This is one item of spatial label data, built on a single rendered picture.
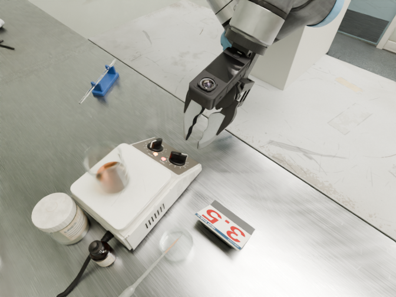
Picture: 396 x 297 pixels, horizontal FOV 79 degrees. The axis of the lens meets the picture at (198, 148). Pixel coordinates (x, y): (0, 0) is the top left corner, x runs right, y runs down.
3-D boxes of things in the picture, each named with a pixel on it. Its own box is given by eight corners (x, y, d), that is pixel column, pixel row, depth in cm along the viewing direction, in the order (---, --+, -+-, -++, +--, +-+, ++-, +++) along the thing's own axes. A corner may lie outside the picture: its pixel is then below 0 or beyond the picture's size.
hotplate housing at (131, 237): (155, 143, 55) (150, 118, 49) (203, 172, 50) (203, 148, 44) (73, 220, 44) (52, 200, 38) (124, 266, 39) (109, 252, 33)
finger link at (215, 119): (220, 148, 51) (237, 108, 46) (208, 158, 46) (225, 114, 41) (207, 141, 52) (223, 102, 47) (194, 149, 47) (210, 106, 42)
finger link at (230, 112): (226, 137, 44) (246, 92, 40) (223, 139, 43) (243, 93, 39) (205, 126, 46) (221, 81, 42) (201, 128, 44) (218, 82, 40)
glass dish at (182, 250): (174, 224, 43) (173, 220, 42) (200, 243, 41) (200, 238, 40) (154, 251, 40) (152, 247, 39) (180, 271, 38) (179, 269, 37)
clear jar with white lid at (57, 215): (48, 241, 41) (21, 223, 35) (68, 209, 45) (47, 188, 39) (79, 250, 41) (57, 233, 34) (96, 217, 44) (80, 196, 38)
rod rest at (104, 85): (109, 73, 72) (105, 62, 69) (119, 75, 71) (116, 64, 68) (92, 95, 66) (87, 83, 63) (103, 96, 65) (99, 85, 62)
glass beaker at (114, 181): (109, 165, 41) (93, 134, 35) (138, 173, 40) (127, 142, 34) (90, 197, 37) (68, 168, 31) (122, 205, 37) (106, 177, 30)
